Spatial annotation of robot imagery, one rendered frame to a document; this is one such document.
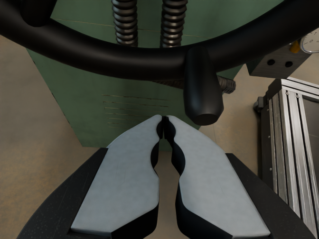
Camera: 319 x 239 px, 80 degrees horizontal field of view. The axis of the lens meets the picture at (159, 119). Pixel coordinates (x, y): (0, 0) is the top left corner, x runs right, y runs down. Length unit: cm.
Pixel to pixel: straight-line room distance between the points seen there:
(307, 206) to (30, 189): 94
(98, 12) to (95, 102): 26
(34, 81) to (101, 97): 65
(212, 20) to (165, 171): 63
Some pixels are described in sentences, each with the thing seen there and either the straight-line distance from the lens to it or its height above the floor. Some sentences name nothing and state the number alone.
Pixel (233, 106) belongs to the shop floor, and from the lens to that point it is 111.
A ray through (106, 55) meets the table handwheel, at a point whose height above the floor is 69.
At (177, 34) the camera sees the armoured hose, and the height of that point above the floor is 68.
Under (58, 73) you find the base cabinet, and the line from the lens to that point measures 49.
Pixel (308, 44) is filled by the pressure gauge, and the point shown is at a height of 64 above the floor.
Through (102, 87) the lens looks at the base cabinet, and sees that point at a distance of 49.
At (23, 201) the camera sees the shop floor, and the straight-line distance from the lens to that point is 89.
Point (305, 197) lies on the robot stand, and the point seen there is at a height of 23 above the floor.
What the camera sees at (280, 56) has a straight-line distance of 42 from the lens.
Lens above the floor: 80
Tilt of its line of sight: 59 degrees down
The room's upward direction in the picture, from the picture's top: 15 degrees clockwise
